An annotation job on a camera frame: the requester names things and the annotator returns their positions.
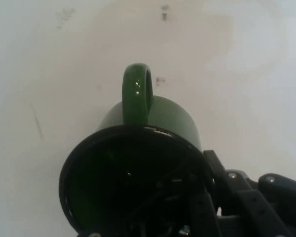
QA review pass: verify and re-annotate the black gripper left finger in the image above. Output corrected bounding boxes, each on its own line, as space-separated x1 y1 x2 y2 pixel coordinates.
138 174 222 237

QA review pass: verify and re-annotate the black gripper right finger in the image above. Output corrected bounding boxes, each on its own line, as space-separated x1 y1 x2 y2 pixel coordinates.
203 149 296 237

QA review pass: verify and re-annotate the green enamel mug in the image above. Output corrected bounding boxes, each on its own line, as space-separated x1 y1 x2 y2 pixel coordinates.
58 63 217 235

